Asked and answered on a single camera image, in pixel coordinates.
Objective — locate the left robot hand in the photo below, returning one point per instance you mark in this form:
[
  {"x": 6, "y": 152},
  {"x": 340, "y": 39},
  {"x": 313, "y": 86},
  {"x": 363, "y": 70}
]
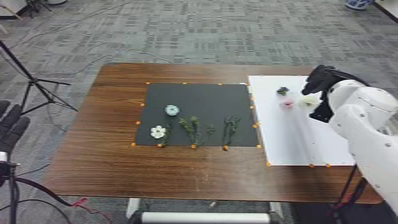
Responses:
[{"x": 11, "y": 123}]

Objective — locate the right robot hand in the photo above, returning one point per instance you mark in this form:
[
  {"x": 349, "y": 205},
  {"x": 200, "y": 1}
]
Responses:
[{"x": 322, "y": 80}]

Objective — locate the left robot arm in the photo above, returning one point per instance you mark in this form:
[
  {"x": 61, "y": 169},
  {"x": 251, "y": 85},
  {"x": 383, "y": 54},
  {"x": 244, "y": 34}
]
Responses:
[{"x": 8, "y": 171}]

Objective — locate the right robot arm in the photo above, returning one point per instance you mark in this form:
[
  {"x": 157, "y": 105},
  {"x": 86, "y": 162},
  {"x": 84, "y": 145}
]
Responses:
[{"x": 367, "y": 133}]

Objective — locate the cream white flower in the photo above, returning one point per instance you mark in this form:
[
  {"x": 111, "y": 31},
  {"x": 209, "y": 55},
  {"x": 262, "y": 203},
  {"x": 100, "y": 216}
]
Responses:
[{"x": 308, "y": 101}]

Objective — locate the dark blue flower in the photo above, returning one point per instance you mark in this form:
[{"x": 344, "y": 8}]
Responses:
[{"x": 283, "y": 90}]

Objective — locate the pink flower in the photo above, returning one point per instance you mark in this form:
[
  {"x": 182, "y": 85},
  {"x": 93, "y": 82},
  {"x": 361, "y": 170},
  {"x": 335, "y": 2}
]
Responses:
[{"x": 287, "y": 104}]

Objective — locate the black tripod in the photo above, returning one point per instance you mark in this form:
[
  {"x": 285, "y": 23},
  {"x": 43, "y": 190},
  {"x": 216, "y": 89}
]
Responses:
[{"x": 34, "y": 81}]

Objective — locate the white sheet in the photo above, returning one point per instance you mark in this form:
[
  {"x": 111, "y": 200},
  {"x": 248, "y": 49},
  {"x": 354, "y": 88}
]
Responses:
[{"x": 296, "y": 140}]

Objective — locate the dark mat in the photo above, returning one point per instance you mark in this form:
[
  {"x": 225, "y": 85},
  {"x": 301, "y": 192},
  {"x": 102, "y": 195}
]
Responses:
[{"x": 207, "y": 100}]

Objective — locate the green sprig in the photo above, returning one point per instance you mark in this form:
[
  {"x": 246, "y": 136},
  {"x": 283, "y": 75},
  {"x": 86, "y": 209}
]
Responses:
[
  {"x": 189, "y": 128},
  {"x": 232, "y": 128}
]

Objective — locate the blue and white vase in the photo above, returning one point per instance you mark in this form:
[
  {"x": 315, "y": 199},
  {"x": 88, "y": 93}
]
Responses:
[{"x": 358, "y": 4}]

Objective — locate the white daisy flower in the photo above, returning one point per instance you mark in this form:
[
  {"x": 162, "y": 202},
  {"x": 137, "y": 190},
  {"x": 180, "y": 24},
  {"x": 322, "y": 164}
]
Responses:
[{"x": 159, "y": 132}]

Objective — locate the white table leg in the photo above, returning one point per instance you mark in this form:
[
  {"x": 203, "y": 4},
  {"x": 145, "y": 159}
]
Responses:
[
  {"x": 134, "y": 206},
  {"x": 276, "y": 210}
]

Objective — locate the pale grey bar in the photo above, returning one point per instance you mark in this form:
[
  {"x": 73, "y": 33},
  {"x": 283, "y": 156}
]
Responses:
[{"x": 207, "y": 218}]

